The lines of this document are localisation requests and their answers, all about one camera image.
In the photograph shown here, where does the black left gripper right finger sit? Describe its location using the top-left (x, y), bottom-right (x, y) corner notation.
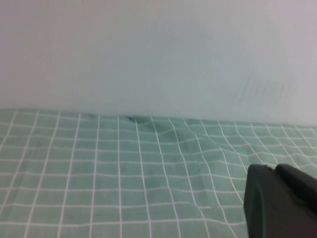
top-left (274, 163), bottom-right (317, 218)

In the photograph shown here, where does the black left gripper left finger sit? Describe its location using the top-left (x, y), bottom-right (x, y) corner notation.
top-left (243, 163), bottom-right (317, 238)

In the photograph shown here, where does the green white checked tablecloth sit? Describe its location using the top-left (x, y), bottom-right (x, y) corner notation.
top-left (0, 108), bottom-right (317, 238)

